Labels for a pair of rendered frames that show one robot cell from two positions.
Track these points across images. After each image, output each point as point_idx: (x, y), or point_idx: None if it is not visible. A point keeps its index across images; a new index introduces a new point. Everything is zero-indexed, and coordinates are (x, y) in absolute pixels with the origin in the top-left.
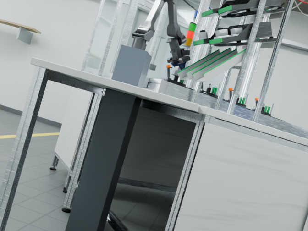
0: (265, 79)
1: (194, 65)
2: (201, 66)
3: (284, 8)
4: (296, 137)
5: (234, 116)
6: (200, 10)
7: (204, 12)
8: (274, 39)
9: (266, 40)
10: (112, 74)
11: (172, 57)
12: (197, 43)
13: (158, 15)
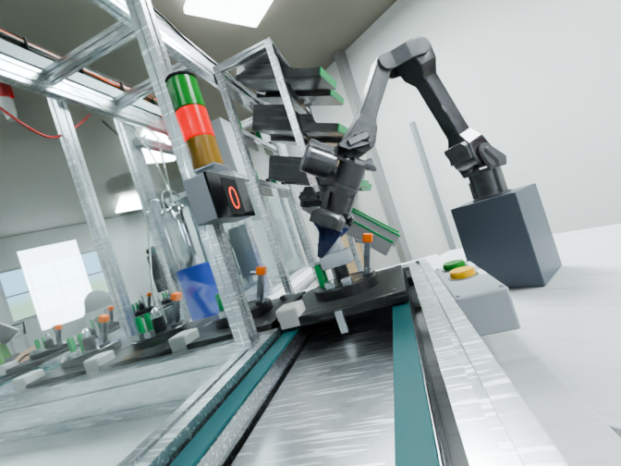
0: (307, 237)
1: (357, 226)
2: (371, 226)
3: (275, 147)
4: None
5: (403, 263)
6: (157, 30)
7: (343, 126)
8: (288, 187)
9: (283, 186)
10: (555, 246)
11: (349, 214)
12: (361, 186)
13: (434, 116)
